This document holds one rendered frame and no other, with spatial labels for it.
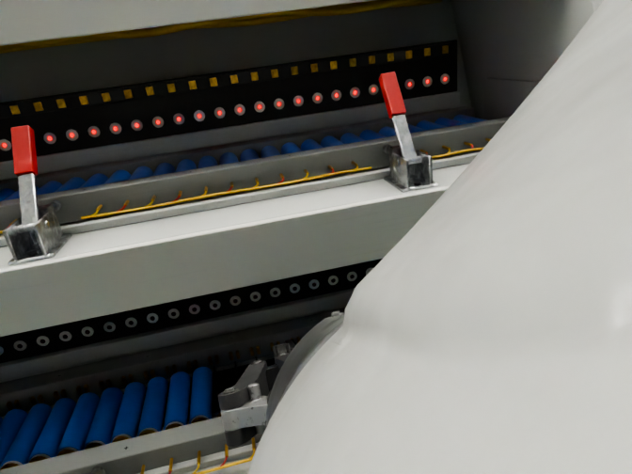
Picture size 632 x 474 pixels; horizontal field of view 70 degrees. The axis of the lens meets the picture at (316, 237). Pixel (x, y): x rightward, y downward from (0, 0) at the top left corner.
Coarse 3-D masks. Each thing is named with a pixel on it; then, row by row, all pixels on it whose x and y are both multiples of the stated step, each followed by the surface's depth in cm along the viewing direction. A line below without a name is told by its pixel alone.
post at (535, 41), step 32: (480, 0) 48; (512, 0) 43; (544, 0) 39; (576, 0) 36; (480, 32) 50; (512, 32) 44; (544, 32) 40; (576, 32) 37; (480, 64) 51; (512, 64) 45; (544, 64) 41; (480, 96) 52
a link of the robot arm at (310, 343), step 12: (336, 312) 15; (324, 324) 14; (336, 324) 13; (312, 336) 14; (324, 336) 12; (300, 348) 14; (312, 348) 11; (288, 360) 14; (300, 360) 12; (288, 372) 13; (276, 384) 14; (288, 384) 11; (276, 396) 13
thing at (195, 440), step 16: (160, 432) 35; (176, 432) 35; (192, 432) 34; (208, 432) 34; (96, 448) 34; (112, 448) 34; (128, 448) 34; (144, 448) 34; (160, 448) 33; (176, 448) 34; (192, 448) 34; (208, 448) 34; (224, 448) 35; (32, 464) 33; (48, 464) 33; (64, 464) 33; (80, 464) 33; (96, 464) 33; (112, 464) 33; (128, 464) 33; (144, 464) 34; (160, 464) 34; (224, 464) 33
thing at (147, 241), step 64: (320, 64) 46; (384, 64) 48; (448, 64) 49; (0, 128) 43; (64, 128) 44; (128, 128) 45; (192, 128) 46; (256, 128) 47; (320, 128) 48; (384, 128) 46; (448, 128) 40; (0, 192) 41; (64, 192) 36; (128, 192) 36; (192, 192) 37; (256, 192) 35; (320, 192) 35; (384, 192) 33; (0, 256) 31; (64, 256) 29; (128, 256) 30; (192, 256) 30; (256, 256) 31; (320, 256) 32; (384, 256) 33; (0, 320) 29; (64, 320) 30
